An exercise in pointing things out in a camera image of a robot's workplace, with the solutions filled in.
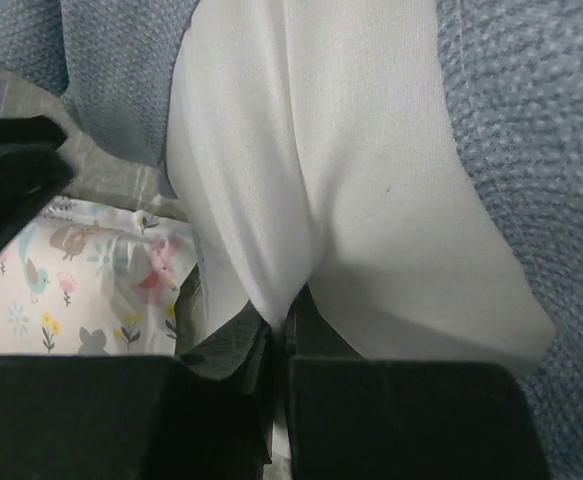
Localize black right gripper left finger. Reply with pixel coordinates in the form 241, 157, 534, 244
0, 306, 271, 479

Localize floral animal print pillow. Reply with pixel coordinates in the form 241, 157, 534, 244
0, 197, 196, 356

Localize white pillow insert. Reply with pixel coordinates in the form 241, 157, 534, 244
166, 1, 555, 376

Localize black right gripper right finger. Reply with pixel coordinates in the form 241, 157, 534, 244
285, 289, 550, 479

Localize blue beige striped pillowcase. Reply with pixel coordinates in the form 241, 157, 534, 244
0, 1, 583, 479

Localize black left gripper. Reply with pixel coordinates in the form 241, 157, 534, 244
0, 116, 75, 253

